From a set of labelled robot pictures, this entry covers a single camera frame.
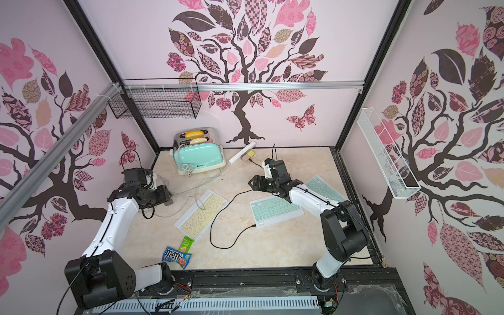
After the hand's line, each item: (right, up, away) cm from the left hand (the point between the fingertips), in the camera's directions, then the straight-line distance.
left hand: (164, 199), depth 83 cm
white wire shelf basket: (+96, +11, -7) cm, 97 cm away
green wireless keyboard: (+48, -7, +10) cm, 50 cm away
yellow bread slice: (+7, +32, +18) cm, 37 cm away
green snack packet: (+9, -20, 0) cm, 22 cm away
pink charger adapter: (+34, +20, +31) cm, 50 cm away
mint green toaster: (+10, +23, +15) cm, 29 cm away
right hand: (+39, +6, +6) cm, 40 cm away
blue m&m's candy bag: (+5, -22, -4) cm, 23 cm away
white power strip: (+31, +23, +31) cm, 50 cm away
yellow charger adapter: (+36, +23, +34) cm, 55 cm away
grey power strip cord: (+12, +7, +24) cm, 28 cm away
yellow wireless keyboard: (+13, -9, +10) cm, 19 cm away
